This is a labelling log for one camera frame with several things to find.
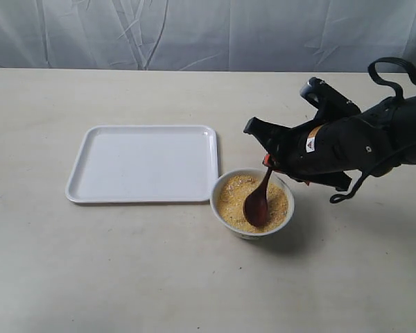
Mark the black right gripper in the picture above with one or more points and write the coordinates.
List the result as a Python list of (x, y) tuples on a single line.
[(339, 138)]

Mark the dark brown wooden spoon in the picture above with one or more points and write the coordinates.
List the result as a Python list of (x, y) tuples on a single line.
[(255, 207)]

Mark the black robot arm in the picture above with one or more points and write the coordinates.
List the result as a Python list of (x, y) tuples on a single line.
[(399, 120)]

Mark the yellow grainy powder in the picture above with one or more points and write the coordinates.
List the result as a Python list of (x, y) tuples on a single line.
[(232, 197)]

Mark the white ceramic bowl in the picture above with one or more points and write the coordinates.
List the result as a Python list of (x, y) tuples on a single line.
[(259, 174)]

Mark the white plastic tray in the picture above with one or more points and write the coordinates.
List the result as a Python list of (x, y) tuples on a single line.
[(145, 164)]

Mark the white backdrop curtain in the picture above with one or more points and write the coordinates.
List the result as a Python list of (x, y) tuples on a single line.
[(206, 35)]

